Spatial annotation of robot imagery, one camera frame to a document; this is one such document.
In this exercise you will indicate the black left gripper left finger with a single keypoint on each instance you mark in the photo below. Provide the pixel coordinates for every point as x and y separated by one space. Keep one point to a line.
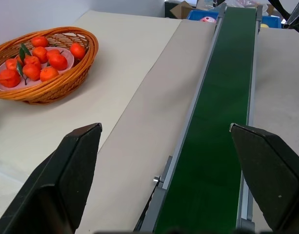
54 185

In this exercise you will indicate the black pointed left gripper right finger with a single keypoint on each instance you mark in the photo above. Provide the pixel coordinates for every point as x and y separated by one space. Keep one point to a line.
296 14

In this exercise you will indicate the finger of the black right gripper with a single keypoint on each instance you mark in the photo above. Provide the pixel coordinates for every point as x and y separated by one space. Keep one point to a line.
273 175

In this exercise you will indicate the green conveyor belt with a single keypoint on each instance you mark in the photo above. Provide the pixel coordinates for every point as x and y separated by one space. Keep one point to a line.
195 97
217 122

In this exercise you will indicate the silver metal bolt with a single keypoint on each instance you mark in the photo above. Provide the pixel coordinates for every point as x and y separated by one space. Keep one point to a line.
156 180

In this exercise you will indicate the blue plastic bin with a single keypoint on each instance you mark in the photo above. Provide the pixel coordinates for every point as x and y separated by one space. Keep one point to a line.
274 22
195 14

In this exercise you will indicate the orange wicker basket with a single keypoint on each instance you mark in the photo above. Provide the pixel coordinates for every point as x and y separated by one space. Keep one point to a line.
66 83

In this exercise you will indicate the orange toy tangerine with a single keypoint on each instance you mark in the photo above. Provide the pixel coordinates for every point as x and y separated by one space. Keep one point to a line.
31 72
39 41
32 61
9 78
58 61
52 52
40 54
77 50
49 74
11 64

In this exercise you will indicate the brown cardboard box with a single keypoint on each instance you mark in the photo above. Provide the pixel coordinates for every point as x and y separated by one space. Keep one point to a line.
179 9

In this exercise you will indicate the green artificial leaf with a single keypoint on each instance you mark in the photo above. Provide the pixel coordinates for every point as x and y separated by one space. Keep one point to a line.
23 51
19 68

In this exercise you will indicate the pink plastic plate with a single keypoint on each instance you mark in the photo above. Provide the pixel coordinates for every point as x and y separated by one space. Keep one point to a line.
66 57

